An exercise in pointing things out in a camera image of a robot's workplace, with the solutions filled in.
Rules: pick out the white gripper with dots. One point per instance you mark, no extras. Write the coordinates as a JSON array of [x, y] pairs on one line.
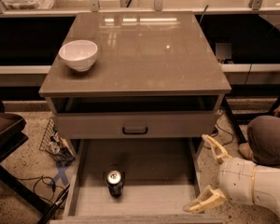
[[236, 178]]

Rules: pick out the blue pepsi can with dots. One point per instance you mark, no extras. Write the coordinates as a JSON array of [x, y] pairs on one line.
[[114, 181]]

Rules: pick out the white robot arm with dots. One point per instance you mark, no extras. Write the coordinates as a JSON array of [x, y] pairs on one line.
[[265, 188]]

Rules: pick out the closed top drawer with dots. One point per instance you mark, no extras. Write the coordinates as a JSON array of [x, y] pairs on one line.
[[160, 124]]

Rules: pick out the open middle drawer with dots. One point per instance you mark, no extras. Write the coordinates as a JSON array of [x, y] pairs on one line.
[[159, 178]]

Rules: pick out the grey drawer cabinet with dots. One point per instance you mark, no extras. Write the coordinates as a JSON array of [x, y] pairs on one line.
[[147, 62]]

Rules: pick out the person leg brown trousers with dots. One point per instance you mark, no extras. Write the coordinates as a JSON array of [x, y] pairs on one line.
[[264, 138]]

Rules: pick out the white ceramic bowl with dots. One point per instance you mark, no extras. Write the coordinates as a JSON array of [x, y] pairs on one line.
[[79, 55]]

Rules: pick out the black chair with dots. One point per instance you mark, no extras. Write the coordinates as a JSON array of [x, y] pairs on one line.
[[12, 137]]

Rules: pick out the black drawer handle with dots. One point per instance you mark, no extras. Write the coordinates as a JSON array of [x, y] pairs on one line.
[[134, 130]]

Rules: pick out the wire basket with items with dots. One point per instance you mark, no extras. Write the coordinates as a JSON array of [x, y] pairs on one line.
[[55, 146]]

